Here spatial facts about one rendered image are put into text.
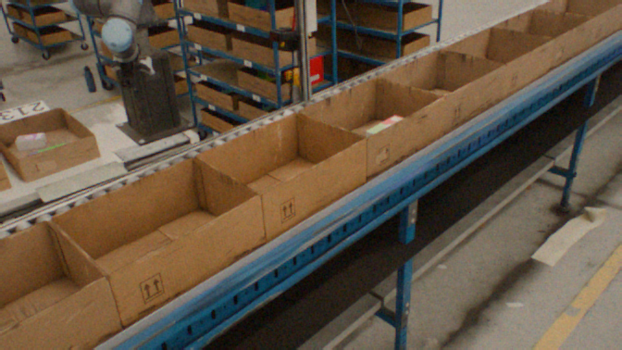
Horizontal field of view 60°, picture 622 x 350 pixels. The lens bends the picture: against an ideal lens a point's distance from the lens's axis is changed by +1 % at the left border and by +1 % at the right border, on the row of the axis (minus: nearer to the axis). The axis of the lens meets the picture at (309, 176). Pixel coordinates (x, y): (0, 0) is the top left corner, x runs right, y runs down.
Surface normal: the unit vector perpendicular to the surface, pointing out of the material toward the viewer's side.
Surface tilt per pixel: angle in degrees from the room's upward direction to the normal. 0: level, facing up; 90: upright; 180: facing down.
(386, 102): 90
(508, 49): 89
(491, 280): 0
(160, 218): 89
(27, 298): 1
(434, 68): 90
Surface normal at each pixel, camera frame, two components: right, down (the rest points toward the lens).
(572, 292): -0.04, -0.86
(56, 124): 0.64, 0.35
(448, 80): -0.71, 0.38
